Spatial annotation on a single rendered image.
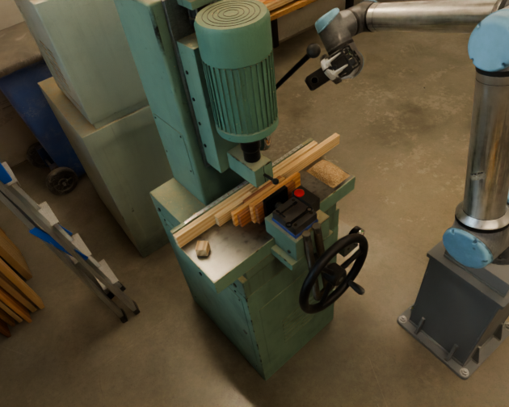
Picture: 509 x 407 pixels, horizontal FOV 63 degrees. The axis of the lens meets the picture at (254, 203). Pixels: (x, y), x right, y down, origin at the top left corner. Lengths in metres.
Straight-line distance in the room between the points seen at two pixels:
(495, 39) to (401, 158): 1.90
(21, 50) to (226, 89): 1.82
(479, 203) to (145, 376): 1.59
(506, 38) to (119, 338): 1.98
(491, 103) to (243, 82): 0.59
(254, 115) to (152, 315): 1.45
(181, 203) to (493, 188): 1.01
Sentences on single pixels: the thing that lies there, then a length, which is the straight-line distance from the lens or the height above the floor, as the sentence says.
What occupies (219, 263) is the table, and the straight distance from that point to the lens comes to 1.24.
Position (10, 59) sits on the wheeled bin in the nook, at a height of 0.95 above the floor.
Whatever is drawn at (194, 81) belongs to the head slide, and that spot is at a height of 1.32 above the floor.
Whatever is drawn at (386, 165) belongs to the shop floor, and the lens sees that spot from 2.86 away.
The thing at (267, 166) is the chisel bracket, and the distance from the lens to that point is 1.25.
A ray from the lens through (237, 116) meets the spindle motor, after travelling 1.07.
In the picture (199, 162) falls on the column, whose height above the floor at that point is 1.00.
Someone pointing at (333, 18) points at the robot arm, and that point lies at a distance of 1.47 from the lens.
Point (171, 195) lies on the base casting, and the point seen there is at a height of 0.80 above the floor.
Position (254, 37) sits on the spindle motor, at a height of 1.48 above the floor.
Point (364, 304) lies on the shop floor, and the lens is 2.19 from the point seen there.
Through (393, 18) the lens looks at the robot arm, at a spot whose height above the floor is 1.30.
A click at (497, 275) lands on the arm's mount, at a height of 0.62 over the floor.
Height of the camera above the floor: 1.89
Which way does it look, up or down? 46 degrees down
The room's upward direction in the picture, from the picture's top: 9 degrees counter-clockwise
